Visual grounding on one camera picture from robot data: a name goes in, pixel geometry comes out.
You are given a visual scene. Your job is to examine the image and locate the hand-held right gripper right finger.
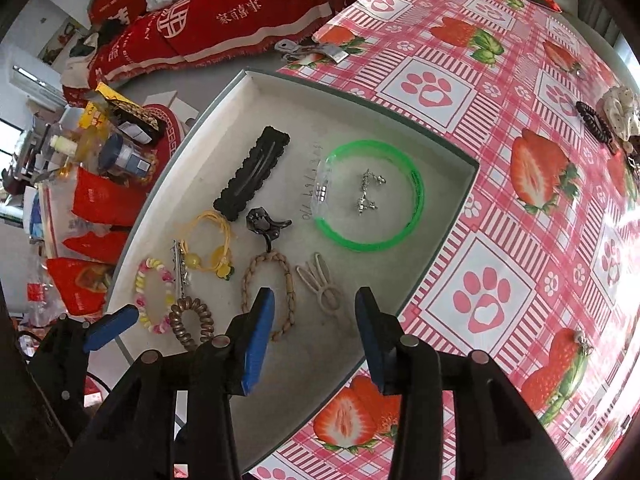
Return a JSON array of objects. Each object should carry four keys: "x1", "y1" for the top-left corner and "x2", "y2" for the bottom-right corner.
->
[{"x1": 355, "y1": 287, "x2": 576, "y2": 480}]

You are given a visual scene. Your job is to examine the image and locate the pink strawberry print tablecloth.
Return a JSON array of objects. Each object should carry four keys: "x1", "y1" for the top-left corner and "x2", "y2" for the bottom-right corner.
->
[{"x1": 247, "y1": 0, "x2": 640, "y2": 480}]

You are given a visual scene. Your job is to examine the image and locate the green plastic bangle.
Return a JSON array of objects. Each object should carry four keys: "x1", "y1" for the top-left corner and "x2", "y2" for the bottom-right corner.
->
[{"x1": 312, "y1": 139, "x2": 426, "y2": 253}]

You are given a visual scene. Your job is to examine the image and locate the white tray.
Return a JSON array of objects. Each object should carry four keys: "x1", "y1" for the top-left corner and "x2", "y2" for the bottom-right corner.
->
[{"x1": 102, "y1": 69, "x2": 481, "y2": 476}]

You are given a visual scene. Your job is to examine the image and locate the brown spiral hair tie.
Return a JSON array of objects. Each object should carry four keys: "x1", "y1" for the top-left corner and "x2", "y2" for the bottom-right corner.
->
[{"x1": 167, "y1": 297, "x2": 217, "y2": 353}]

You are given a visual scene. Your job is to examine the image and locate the silver hairpin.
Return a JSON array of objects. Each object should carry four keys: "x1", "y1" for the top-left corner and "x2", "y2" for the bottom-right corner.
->
[{"x1": 172, "y1": 240, "x2": 193, "y2": 301}]

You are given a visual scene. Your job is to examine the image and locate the beige rabbit hair clip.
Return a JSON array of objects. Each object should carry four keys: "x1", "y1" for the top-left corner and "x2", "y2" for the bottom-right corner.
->
[{"x1": 295, "y1": 252, "x2": 347, "y2": 326}]

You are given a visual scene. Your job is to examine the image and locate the silver metal clip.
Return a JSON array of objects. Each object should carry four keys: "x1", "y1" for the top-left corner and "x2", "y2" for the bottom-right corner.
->
[{"x1": 274, "y1": 39, "x2": 348, "y2": 66}]

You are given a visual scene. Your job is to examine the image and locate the yellow hair tie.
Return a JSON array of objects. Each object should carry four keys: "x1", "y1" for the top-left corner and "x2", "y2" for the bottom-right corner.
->
[{"x1": 179, "y1": 210, "x2": 236, "y2": 281}]

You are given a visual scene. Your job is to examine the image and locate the clear bead bracelet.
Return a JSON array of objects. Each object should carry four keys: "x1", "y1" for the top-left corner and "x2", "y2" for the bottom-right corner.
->
[{"x1": 310, "y1": 155, "x2": 342, "y2": 212}]

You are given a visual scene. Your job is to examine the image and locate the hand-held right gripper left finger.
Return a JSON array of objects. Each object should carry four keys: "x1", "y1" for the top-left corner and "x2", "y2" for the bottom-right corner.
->
[{"x1": 55, "y1": 287, "x2": 276, "y2": 480}]

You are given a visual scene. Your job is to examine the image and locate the yellow bottle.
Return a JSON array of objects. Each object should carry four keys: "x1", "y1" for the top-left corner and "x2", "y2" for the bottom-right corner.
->
[{"x1": 50, "y1": 127, "x2": 101, "y2": 181}]

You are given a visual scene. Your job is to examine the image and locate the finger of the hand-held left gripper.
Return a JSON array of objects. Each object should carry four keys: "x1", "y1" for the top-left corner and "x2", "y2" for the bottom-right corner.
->
[{"x1": 82, "y1": 304, "x2": 140, "y2": 354}]

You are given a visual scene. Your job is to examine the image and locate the yellow packet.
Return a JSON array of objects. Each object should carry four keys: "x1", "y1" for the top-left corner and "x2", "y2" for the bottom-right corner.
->
[{"x1": 77, "y1": 82, "x2": 126, "y2": 130}]

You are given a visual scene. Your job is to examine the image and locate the colourful bead bracelet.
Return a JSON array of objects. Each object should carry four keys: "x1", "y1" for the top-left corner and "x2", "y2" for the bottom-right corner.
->
[{"x1": 132, "y1": 257, "x2": 177, "y2": 336}]

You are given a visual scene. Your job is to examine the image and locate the blue lidded jar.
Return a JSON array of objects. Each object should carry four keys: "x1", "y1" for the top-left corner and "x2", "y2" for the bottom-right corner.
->
[{"x1": 97, "y1": 132, "x2": 157, "y2": 185}]

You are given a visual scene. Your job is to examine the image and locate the black scalloped hair clip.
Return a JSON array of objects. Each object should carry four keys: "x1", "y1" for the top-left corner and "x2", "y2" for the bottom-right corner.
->
[{"x1": 212, "y1": 125, "x2": 292, "y2": 221}]

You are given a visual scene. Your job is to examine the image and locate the red printed blanket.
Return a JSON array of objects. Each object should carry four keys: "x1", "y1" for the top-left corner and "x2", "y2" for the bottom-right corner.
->
[{"x1": 62, "y1": 0, "x2": 371, "y2": 107}]

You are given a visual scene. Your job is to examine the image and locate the black hair tie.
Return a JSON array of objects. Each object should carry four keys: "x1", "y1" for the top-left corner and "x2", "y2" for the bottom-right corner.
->
[{"x1": 575, "y1": 101, "x2": 618, "y2": 155}]

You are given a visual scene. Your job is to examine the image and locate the white air conditioner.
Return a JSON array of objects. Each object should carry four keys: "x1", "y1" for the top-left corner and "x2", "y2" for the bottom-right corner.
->
[{"x1": 10, "y1": 62, "x2": 66, "y2": 111}]

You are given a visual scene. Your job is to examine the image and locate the silver dangle earring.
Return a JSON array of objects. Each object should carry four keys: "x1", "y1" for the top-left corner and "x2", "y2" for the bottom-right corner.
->
[{"x1": 356, "y1": 169, "x2": 389, "y2": 217}]

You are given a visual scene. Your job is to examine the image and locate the red packet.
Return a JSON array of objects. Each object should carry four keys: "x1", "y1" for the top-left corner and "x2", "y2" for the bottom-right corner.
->
[{"x1": 72, "y1": 167, "x2": 146, "y2": 226}]

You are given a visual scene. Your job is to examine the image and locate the black claw clip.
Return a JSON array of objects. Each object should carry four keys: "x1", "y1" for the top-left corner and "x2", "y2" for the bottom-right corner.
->
[{"x1": 246, "y1": 206, "x2": 293, "y2": 252}]

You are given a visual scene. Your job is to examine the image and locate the white scrunchie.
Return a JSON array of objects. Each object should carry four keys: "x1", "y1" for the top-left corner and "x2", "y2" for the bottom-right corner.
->
[{"x1": 602, "y1": 86, "x2": 640, "y2": 139}]

